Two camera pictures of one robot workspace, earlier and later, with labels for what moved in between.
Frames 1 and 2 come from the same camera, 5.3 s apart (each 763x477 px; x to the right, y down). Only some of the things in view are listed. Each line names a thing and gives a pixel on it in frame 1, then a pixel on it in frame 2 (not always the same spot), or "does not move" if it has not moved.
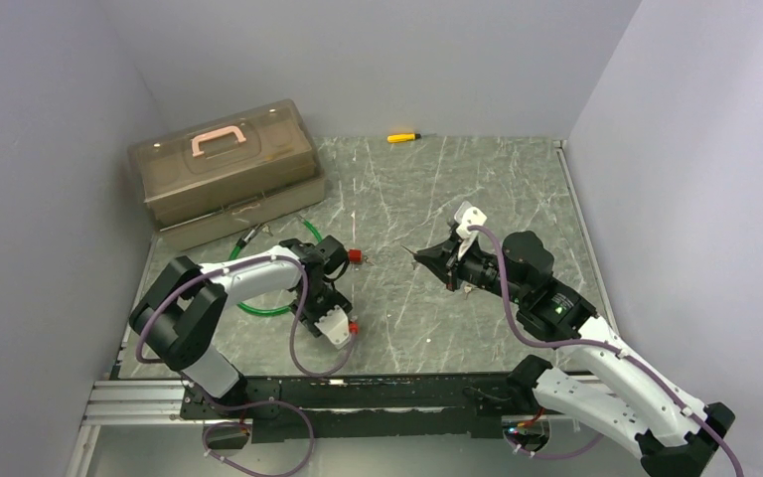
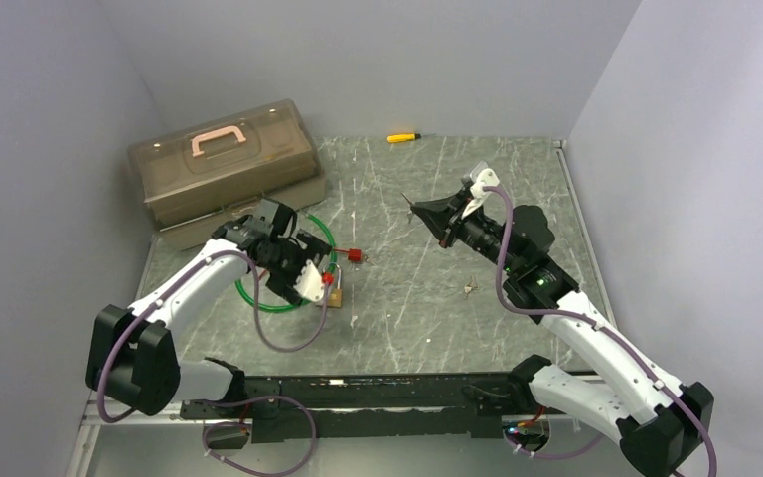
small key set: (414, 262) -> (411, 203)
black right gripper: (443, 260) -> (443, 217)
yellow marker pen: (393, 138) does not move
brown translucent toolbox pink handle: (217, 177) does not move
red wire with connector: (355, 255) does not move
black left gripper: (336, 299) -> (315, 250)
